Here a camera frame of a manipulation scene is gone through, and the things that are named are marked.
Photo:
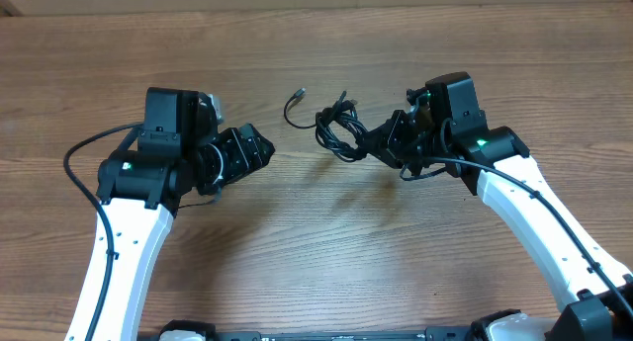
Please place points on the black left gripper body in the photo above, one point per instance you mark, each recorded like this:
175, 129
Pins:
227, 160

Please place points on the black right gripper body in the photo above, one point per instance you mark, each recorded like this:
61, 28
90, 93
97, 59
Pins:
404, 144

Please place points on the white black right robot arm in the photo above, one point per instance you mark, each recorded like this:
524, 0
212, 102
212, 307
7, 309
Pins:
592, 290

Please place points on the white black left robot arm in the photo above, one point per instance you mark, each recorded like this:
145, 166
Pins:
140, 188

